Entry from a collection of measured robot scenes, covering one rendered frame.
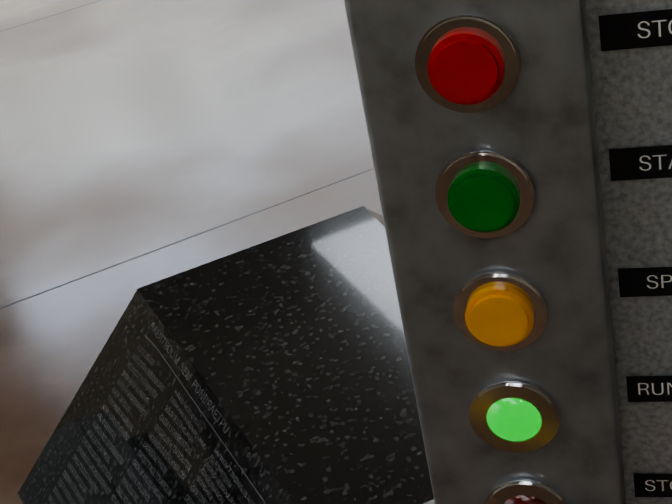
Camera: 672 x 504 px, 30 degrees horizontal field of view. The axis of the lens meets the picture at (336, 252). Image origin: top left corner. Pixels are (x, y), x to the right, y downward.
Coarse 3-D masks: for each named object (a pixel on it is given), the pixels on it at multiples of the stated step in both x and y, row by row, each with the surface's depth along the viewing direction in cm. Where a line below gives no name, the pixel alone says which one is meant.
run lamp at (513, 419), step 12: (492, 408) 50; (504, 408) 50; (516, 408) 50; (528, 408) 50; (492, 420) 50; (504, 420) 50; (516, 420) 50; (528, 420) 50; (540, 420) 50; (504, 432) 50; (516, 432) 50; (528, 432) 50
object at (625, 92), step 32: (608, 0) 43; (640, 0) 42; (608, 64) 44; (640, 64) 44; (608, 96) 44; (640, 96) 44; (608, 128) 45; (640, 128) 45; (608, 160) 46; (608, 192) 46; (640, 192) 46; (608, 224) 47; (640, 224) 47; (608, 256) 48; (640, 256) 47; (640, 320) 49; (640, 352) 50; (640, 416) 51; (640, 448) 52
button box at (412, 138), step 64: (384, 0) 42; (448, 0) 42; (512, 0) 41; (576, 0) 41; (384, 64) 44; (576, 64) 42; (384, 128) 45; (448, 128) 44; (512, 128) 44; (576, 128) 43; (384, 192) 46; (576, 192) 45; (448, 256) 47; (512, 256) 47; (576, 256) 46; (448, 320) 49; (576, 320) 48; (448, 384) 50; (576, 384) 49; (448, 448) 52; (576, 448) 51
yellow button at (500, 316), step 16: (496, 288) 47; (480, 304) 47; (496, 304) 47; (512, 304) 47; (528, 304) 47; (480, 320) 47; (496, 320) 47; (512, 320) 47; (528, 320) 47; (480, 336) 48; (496, 336) 48; (512, 336) 48
